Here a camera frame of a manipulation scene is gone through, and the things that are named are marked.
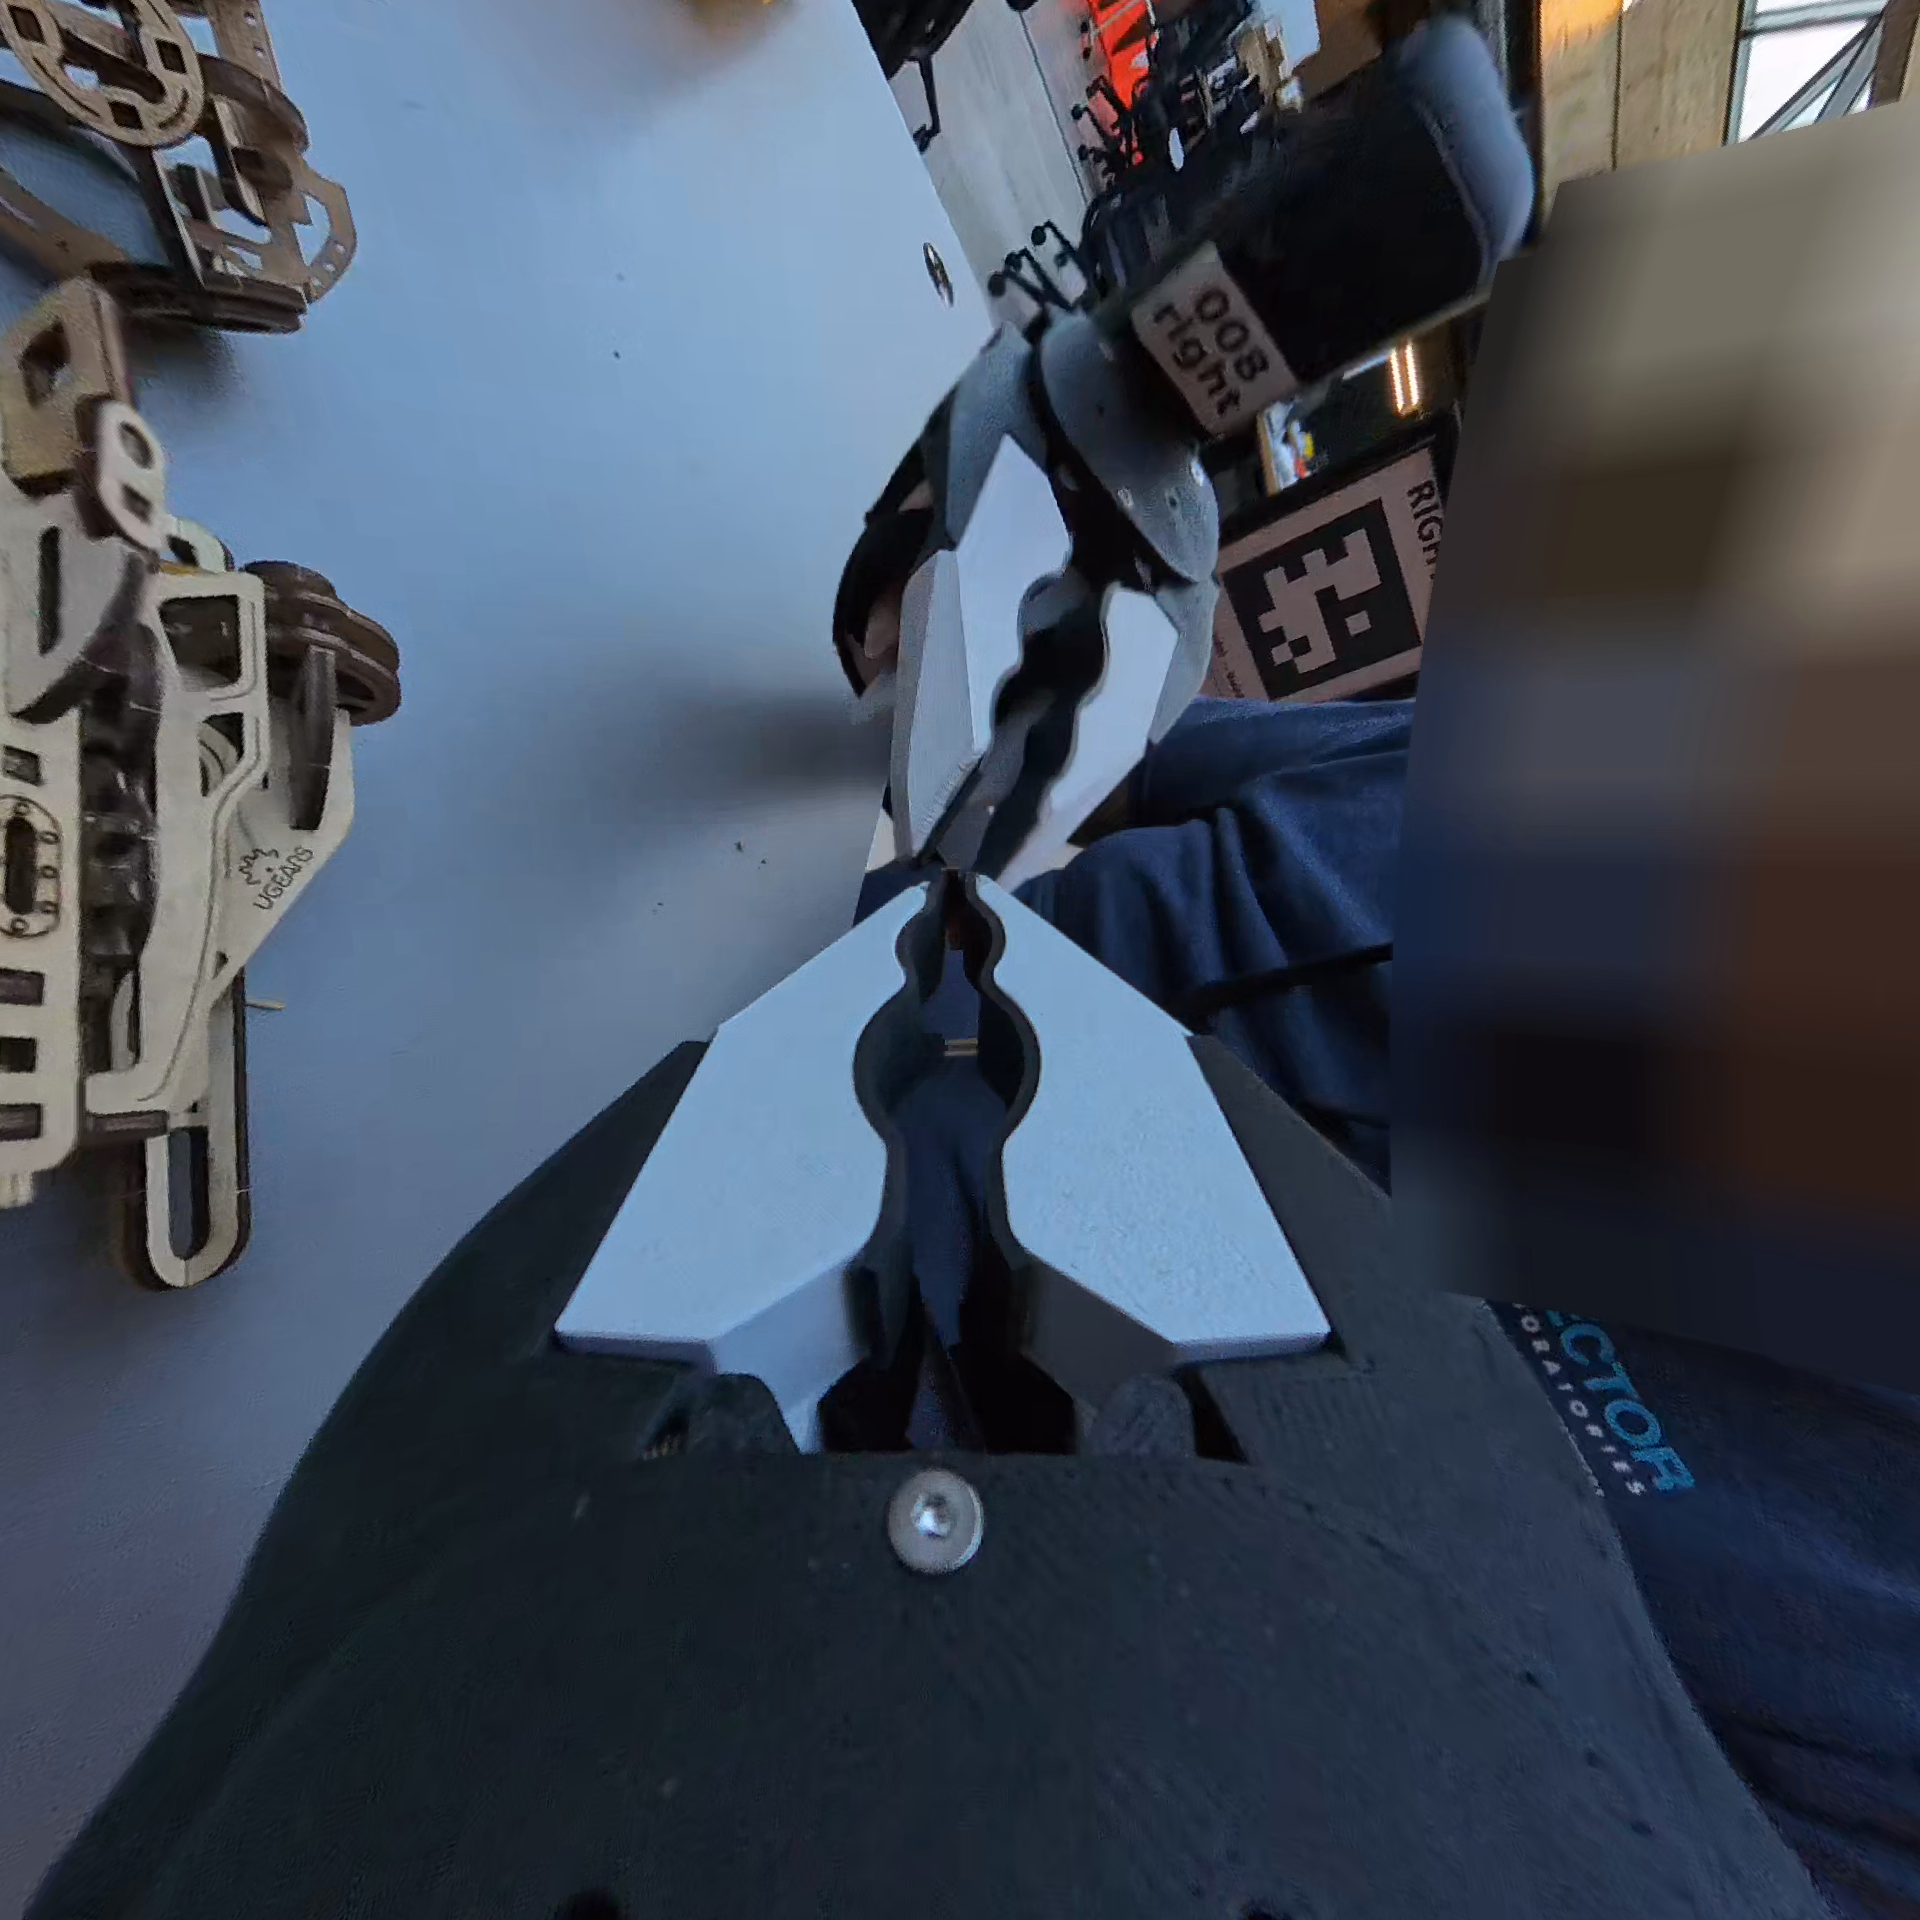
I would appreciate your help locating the person's dark blue shirt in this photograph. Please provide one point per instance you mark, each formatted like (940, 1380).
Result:
(1275, 837)

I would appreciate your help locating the wooden submarine model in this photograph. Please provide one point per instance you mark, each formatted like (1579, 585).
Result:
(192, 837)

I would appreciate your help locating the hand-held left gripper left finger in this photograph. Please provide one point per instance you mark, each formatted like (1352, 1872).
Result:
(751, 1188)

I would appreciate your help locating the person's right hand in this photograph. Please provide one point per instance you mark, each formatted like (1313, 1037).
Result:
(889, 636)

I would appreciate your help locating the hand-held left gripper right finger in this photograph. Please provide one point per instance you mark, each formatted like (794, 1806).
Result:
(1156, 1188)

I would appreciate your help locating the round wooden cage assembly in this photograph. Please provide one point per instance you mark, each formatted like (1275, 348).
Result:
(243, 241)

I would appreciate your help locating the marker tag sign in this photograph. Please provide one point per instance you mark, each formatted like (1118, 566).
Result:
(1352, 597)

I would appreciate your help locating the black office chair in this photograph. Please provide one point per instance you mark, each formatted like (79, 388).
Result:
(1074, 250)

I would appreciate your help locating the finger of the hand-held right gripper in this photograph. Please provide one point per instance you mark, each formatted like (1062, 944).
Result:
(1133, 675)
(950, 675)

